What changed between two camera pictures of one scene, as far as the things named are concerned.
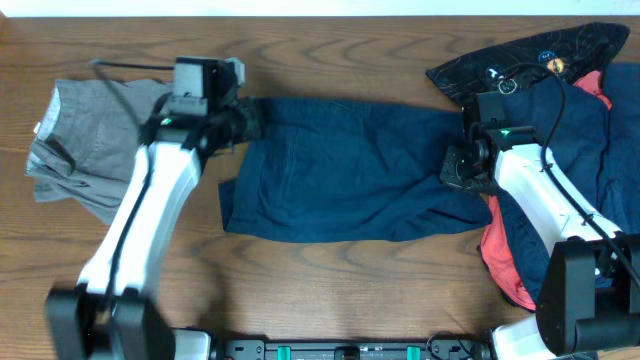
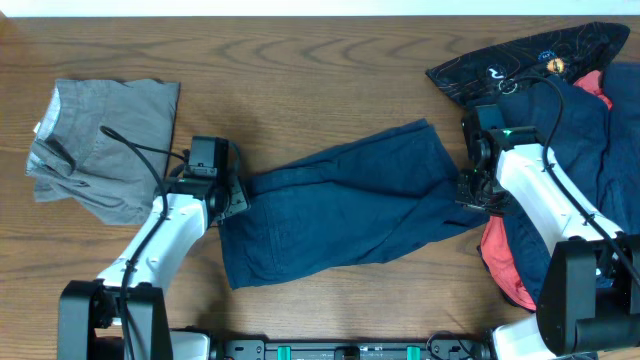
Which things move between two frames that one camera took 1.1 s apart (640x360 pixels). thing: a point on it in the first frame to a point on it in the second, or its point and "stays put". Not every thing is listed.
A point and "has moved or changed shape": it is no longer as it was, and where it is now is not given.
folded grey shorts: [88, 141] stays put
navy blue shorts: [349, 170] has moved or changed shape
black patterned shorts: [574, 55] stays put
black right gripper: [449, 174] to [463, 193]
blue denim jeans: [619, 193] stays put
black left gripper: [248, 120] to [236, 198]
